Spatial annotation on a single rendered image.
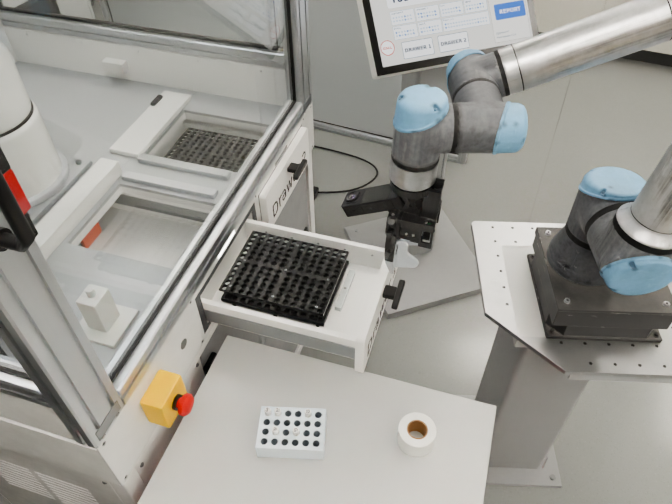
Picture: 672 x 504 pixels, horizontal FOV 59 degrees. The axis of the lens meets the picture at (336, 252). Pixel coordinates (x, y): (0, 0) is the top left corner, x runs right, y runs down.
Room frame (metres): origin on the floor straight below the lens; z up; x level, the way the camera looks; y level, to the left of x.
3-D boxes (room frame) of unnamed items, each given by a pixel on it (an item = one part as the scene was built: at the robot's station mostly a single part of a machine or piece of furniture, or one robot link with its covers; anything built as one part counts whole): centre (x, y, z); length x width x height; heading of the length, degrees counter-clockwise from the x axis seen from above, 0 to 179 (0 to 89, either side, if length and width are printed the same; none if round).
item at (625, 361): (0.87, -0.56, 0.70); 0.45 x 0.44 x 0.12; 87
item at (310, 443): (0.52, 0.09, 0.78); 0.12 x 0.08 x 0.04; 87
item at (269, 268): (0.82, 0.10, 0.87); 0.22 x 0.18 x 0.06; 72
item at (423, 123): (0.74, -0.13, 1.30); 0.09 x 0.08 x 0.11; 90
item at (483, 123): (0.76, -0.23, 1.30); 0.11 x 0.11 x 0.08; 0
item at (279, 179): (1.15, 0.12, 0.87); 0.29 x 0.02 x 0.11; 162
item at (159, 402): (0.53, 0.30, 0.88); 0.07 x 0.05 x 0.07; 162
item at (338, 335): (0.82, 0.11, 0.86); 0.40 x 0.26 x 0.06; 72
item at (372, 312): (0.76, -0.09, 0.87); 0.29 x 0.02 x 0.11; 162
